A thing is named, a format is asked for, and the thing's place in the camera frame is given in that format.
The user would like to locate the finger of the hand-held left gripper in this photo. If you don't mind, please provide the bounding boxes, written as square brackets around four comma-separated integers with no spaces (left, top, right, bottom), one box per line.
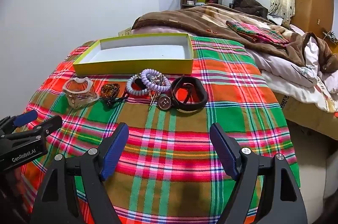
[0,115,63,147]
[0,109,39,135]

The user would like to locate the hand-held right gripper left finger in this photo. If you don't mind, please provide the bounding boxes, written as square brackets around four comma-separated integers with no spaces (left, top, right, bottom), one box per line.
[30,122,130,224]

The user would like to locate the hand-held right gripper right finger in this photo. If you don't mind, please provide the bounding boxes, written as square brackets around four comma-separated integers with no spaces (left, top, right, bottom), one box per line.
[209,122,309,224]

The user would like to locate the clear wavy hair clip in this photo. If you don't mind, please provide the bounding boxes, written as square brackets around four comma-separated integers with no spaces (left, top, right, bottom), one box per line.
[63,76,99,110]

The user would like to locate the black elastic hair tie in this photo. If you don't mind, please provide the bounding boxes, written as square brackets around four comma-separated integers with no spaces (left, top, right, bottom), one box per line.
[106,93,130,108]

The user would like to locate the black wristband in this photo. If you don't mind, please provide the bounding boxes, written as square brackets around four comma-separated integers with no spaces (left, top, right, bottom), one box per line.
[170,75,209,113]

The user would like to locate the brown bead bracelet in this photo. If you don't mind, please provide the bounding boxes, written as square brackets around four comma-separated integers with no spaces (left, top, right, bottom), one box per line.
[101,83,121,98]

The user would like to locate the pale spiral hair tie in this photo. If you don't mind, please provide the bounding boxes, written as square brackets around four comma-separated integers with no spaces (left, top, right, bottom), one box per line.
[126,75,150,96]

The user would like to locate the gold button hair tie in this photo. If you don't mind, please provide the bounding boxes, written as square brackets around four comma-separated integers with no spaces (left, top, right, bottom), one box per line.
[149,93,172,111]

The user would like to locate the purple spiral hair tie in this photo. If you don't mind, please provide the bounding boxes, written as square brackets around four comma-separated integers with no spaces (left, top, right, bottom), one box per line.
[141,69,171,94]

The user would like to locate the metal charm hair clip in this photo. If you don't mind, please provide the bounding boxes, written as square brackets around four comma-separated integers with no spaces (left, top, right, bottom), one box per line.
[149,75,169,87]

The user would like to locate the white tray with green rim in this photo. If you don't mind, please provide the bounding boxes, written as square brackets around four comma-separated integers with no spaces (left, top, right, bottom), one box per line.
[72,33,194,76]

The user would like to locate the plaid blanket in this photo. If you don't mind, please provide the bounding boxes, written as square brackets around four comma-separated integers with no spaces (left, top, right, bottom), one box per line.
[20,35,301,224]

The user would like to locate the white quilt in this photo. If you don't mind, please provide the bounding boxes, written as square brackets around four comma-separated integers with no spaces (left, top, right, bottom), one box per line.
[248,36,338,111]

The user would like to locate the folded plaid cloth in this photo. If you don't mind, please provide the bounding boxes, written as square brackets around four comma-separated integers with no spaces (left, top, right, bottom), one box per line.
[226,20,289,46]

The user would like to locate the pink blanket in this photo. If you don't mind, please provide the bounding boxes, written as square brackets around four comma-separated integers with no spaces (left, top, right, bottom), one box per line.
[131,26,185,36]

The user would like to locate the brown fleece blanket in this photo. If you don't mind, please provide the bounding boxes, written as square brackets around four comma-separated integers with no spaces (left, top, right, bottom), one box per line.
[131,3,338,74]

